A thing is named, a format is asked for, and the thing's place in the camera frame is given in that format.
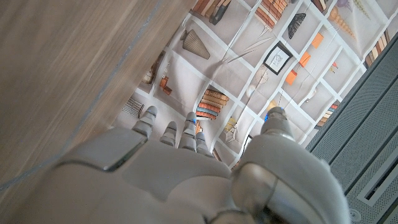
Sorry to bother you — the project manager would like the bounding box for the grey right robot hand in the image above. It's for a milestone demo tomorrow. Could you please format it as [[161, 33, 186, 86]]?
[[9, 105, 352, 224]]

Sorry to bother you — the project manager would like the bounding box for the printed bookshelf backdrop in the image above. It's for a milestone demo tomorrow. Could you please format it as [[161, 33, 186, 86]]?
[[111, 0, 398, 169]]

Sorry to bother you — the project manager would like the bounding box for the perforated partition panel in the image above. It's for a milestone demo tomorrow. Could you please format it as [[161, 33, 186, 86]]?
[[306, 30, 398, 224]]

